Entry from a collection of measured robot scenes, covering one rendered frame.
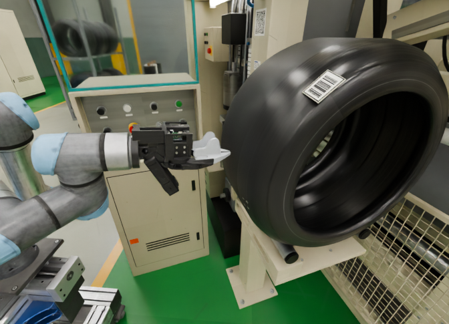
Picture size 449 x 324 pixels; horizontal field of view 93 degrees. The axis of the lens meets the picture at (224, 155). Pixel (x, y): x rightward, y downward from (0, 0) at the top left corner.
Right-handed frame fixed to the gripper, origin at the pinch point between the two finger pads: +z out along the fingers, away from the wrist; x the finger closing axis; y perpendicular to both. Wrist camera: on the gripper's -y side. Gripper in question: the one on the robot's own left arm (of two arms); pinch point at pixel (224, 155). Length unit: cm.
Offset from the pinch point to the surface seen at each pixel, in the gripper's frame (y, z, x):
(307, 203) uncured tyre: -26.7, 39.3, 7.3
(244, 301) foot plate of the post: -118, 35, 22
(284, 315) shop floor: -117, 56, 8
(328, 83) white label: 19.3, 13.3, -10.8
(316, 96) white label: 17.1, 11.3, -11.1
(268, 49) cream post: 23.6, 21.0, 26.4
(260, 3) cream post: 36, 19, 33
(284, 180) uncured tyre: 0.1, 9.0, -12.0
